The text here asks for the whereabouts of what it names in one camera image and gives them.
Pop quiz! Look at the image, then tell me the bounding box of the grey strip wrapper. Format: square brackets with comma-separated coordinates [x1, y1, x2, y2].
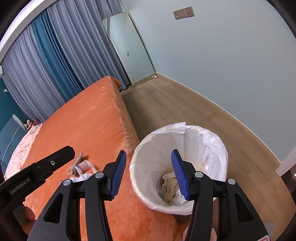
[71, 152, 83, 176]

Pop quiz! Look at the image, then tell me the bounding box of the white trash bag liner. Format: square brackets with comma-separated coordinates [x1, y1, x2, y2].
[129, 122, 228, 215]

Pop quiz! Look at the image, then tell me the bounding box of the crumpled beige paper trash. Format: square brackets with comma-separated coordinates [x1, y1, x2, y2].
[159, 173, 186, 205]

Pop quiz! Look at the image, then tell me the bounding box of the person's left hand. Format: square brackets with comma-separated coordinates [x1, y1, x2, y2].
[13, 204, 36, 235]

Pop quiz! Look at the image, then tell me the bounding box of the pink bed sheet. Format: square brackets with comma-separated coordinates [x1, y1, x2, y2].
[4, 123, 43, 180]

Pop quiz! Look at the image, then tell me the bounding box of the pink sleeve clothing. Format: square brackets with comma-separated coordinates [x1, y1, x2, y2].
[180, 225, 217, 241]

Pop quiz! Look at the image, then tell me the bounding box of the blue padded headboard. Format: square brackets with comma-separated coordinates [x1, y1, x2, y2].
[0, 114, 28, 173]

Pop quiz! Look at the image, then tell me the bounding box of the small plush toy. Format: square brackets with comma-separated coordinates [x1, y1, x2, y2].
[23, 120, 39, 131]

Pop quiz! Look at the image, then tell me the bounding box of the orange plush bed blanket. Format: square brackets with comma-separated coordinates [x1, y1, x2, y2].
[24, 76, 186, 240]

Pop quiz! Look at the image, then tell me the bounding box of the grey blue curtain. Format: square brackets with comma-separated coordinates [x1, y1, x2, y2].
[2, 1, 130, 121]

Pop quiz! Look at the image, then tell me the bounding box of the white baseboard trim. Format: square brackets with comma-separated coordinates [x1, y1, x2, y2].
[156, 72, 281, 168]

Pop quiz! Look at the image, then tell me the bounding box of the white door frame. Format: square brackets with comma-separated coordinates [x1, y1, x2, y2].
[275, 148, 296, 177]

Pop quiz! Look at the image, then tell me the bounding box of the standing mirror gold frame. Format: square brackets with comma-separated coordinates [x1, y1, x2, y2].
[102, 13, 156, 86]

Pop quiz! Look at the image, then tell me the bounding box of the brown wall switch panel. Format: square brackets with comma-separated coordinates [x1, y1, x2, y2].
[173, 6, 195, 20]

